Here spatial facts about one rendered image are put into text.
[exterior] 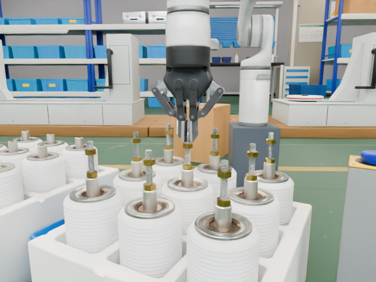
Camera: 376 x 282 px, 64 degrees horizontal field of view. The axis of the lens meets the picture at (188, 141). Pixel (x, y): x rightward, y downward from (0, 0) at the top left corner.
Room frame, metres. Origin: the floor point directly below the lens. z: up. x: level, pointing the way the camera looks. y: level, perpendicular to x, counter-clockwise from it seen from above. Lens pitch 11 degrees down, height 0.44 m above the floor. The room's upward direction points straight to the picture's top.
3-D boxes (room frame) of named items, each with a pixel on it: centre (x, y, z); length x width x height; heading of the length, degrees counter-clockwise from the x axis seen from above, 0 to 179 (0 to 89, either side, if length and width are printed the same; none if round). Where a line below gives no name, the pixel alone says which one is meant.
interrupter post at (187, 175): (0.53, 0.00, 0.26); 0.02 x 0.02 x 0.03
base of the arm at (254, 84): (0.96, -0.21, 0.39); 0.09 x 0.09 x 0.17; 88
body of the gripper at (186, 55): (0.53, 0.00, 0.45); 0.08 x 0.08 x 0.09
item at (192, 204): (0.53, 0.00, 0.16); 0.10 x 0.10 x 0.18
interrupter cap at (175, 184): (0.53, 0.00, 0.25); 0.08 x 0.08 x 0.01
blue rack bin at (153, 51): (5.34, 0.47, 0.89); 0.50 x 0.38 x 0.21; 176
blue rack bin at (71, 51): (5.38, 1.84, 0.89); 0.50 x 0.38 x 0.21; 179
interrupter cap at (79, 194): (0.48, 0.16, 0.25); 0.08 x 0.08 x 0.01
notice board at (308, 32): (6.44, -2.50, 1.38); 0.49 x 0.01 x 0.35; 88
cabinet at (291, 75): (5.96, -2.01, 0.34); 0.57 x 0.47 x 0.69; 178
